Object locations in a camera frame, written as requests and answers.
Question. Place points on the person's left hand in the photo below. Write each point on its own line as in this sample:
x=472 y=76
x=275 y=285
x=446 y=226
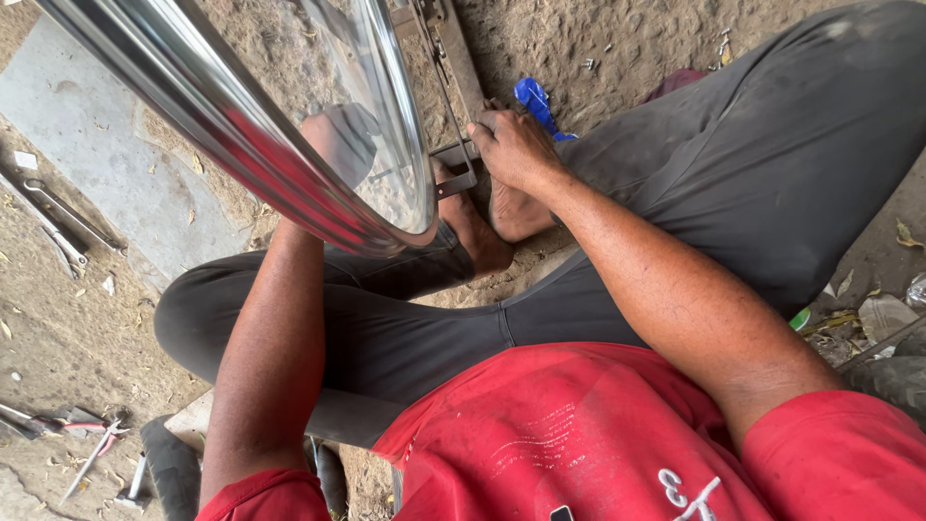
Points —
x=341 y=148

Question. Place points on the person's right hand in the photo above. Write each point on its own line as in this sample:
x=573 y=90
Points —
x=517 y=152

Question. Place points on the person's right fingers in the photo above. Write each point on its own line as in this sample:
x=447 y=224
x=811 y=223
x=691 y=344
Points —
x=486 y=121

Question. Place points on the rusty metal truing stand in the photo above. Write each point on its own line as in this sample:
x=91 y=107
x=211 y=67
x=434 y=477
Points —
x=456 y=65

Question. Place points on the chrome bicycle wheel rim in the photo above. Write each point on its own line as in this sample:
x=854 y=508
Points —
x=217 y=116

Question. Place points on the blue plastic wrapper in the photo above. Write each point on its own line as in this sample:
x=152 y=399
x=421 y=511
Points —
x=537 y=105

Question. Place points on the person's right foot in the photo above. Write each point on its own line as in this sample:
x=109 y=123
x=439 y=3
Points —
x=515 y=213

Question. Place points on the person's foot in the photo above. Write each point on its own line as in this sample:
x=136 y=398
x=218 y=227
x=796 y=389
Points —
x=515 y=213
x=474 y=235

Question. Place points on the person's left foot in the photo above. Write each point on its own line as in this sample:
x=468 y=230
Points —
x=474 y=235

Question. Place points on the maroon cloth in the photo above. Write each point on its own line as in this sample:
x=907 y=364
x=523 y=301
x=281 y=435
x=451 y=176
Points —
x=673 y=83

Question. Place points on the person's dark grey trousers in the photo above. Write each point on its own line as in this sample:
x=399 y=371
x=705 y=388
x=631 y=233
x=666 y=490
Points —
x=723 y=181

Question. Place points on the scattered small metal nipples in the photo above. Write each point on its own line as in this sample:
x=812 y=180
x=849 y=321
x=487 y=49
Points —
x=723 y=43

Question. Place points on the person's red shirt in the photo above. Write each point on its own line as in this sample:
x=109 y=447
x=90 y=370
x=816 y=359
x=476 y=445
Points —
x=579 y=441

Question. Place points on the green plastic piece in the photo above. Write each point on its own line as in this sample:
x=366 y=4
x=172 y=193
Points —
x=800 y=319

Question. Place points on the grey stone slab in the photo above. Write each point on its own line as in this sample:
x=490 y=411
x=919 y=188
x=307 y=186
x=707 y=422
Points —
x=94 y=145

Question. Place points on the wooden seat board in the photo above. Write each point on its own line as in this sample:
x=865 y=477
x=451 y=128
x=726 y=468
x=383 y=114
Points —
x=192 y=420

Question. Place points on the heap of litter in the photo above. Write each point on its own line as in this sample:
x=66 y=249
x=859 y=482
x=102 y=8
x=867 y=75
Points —
x=879 y=315

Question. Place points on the steel open-end spanner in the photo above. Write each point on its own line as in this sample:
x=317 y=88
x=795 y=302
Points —
x=50 y=231

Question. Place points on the white paper scrap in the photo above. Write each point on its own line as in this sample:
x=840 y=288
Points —
x=26 y=160

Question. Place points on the black rubber tyre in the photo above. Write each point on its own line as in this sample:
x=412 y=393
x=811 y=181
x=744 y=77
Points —
x=172 y=470

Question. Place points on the small steel hammer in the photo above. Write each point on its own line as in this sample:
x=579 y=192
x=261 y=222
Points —
x=135 y=481

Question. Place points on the long-nosed pliers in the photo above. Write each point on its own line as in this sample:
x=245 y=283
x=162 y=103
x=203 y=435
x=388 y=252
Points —
x=94 y=456

